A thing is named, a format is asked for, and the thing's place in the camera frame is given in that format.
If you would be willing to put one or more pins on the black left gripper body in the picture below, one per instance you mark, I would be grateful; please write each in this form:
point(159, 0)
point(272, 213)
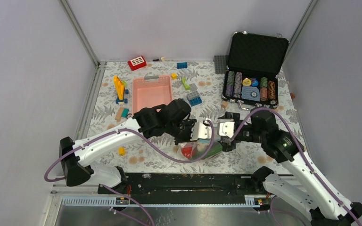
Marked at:
point(182, 131)

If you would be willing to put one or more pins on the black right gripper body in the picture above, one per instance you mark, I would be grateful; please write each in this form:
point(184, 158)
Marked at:
point(246, 133)

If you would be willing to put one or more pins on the red pepper toy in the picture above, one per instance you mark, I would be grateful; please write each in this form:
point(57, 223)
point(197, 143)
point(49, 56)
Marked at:
point(189, 151)

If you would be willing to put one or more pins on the clear zip top bag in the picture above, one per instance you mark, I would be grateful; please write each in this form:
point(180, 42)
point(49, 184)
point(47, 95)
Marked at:
point(196, 145)

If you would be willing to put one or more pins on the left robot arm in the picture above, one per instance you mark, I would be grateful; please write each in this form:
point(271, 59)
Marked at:
point(78, 158)

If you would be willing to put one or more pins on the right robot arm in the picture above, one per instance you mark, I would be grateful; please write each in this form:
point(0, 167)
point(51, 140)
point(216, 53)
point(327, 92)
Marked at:
point(321, 203)

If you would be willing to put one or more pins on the blue building brick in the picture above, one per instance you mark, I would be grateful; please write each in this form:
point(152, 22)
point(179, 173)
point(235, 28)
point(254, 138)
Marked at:
point(195, 101)

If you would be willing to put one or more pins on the grey building brick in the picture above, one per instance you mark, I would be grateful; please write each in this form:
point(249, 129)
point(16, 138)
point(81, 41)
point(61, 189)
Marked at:
point(192, 95)

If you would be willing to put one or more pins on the green curved block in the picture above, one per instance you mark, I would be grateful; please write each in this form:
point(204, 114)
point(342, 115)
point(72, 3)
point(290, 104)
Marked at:
point(185, 85)

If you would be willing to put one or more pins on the pink perforated plastic basket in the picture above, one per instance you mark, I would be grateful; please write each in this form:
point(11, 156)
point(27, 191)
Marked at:
point(156, 90)

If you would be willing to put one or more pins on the small yellow block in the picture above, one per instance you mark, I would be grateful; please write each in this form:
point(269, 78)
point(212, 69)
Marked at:
point(174, 76)

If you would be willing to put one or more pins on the teal small block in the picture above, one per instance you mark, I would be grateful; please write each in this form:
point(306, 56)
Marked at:
point(125, 113)

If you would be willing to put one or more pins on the small wooden cube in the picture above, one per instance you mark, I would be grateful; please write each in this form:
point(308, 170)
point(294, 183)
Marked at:
point(224, 104)

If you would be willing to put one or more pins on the wooden plank block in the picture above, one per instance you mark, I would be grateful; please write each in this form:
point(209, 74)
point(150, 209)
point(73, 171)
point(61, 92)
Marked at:
point(119, 113)

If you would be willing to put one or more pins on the blue brick far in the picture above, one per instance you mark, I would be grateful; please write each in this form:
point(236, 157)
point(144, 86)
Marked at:
point(182, 65)

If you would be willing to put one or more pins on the yellow brick near front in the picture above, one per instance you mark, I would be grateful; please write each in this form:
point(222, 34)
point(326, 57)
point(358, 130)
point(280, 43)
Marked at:
point(121, 151)

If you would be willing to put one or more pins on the red window block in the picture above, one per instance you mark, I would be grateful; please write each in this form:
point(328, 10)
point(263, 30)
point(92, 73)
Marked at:
point(137, 63)

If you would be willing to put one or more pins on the black poker chip case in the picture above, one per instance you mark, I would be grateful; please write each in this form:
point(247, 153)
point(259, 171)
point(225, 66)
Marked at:
point(252, 68)

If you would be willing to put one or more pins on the grey baseplate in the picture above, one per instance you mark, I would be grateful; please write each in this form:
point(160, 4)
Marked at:
point(220, 64)

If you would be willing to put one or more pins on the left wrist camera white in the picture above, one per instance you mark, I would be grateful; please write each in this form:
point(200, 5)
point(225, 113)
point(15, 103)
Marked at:
point(201, 130)

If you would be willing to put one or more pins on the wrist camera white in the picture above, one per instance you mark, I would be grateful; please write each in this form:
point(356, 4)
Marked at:
point(201, 130)
point(226, 129)

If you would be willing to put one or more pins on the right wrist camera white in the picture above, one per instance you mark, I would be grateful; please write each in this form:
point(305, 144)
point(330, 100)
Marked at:
point(226, 129)

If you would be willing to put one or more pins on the yellow toy frame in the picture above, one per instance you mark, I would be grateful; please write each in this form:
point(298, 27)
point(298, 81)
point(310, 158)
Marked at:
point(120, 88)

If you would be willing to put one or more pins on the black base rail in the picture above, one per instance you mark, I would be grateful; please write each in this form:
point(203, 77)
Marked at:
point(174, 188)

